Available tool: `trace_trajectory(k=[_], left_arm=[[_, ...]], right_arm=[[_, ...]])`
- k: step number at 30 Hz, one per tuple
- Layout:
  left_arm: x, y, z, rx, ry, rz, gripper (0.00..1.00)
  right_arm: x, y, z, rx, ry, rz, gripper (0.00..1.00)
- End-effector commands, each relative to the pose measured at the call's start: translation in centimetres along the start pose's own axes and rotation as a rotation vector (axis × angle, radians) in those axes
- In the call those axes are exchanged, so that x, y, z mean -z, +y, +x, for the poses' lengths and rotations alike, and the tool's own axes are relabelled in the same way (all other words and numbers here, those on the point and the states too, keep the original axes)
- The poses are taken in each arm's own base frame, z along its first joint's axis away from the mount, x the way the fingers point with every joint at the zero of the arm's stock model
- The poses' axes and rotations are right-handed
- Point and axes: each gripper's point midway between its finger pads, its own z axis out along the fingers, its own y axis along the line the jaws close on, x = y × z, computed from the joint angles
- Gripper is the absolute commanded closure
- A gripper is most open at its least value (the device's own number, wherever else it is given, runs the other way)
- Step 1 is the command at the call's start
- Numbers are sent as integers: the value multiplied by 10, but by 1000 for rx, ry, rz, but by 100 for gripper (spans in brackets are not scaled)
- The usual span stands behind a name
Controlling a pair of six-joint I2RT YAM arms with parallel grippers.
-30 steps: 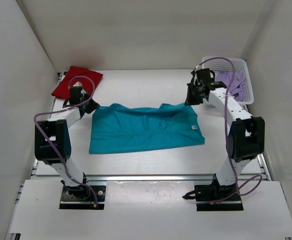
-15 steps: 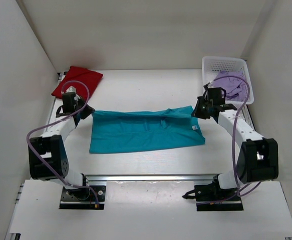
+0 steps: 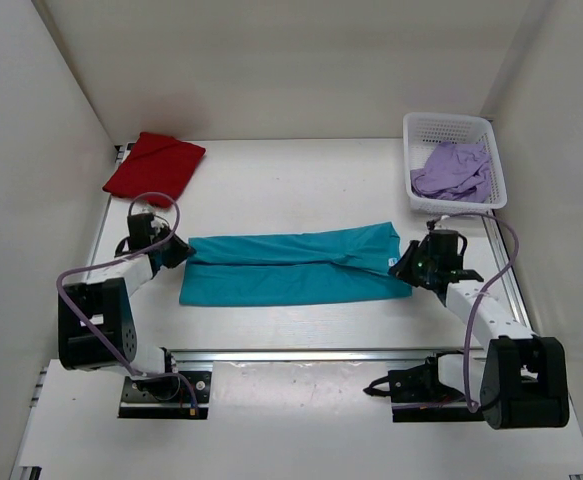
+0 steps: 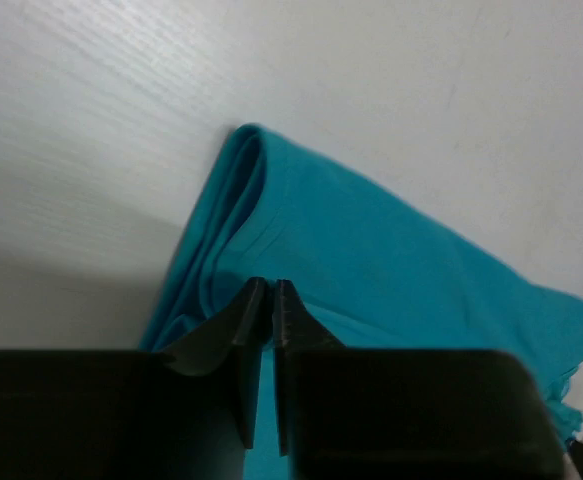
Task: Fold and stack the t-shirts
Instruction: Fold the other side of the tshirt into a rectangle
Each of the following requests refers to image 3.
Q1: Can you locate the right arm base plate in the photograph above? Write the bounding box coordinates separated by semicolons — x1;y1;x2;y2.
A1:
363;354;484;424

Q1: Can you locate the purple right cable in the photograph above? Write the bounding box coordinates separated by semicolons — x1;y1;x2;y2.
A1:
393;211;521;415

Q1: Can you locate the white plastic basket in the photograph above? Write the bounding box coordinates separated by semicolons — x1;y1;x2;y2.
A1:
403;112;507;214

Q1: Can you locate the purple t shirt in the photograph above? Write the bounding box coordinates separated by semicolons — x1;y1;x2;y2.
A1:
410;142;492;203

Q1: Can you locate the right side aluminium rail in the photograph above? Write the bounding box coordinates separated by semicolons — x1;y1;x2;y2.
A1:
482;219;535;331

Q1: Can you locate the teal t shirt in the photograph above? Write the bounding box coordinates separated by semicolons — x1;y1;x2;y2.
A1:
179;222;412;307

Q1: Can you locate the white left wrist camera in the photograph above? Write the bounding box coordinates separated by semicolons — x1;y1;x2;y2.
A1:
139;206;169;236

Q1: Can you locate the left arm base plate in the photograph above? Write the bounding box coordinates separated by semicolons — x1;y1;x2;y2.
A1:
118;370;212;420

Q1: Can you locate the purple cable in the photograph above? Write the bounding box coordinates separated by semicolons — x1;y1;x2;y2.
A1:
56;191;198;416
393;211;521;415

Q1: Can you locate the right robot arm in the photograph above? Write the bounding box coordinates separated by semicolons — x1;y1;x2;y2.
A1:
363;228;570;430

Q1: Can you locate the left side aluminium rail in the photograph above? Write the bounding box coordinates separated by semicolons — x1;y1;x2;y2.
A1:
5;142;123;479

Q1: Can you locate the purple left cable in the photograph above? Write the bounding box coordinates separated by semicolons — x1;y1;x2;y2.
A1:
56;191;198;416

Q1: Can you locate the red t shirt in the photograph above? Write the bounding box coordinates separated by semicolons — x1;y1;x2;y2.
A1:
102;132;206;209

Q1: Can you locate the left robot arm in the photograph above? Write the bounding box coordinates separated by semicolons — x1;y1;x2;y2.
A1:
57;213;198;409

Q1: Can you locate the aluminium table edge rail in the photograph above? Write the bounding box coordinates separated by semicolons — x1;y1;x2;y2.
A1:
171;348;461;363

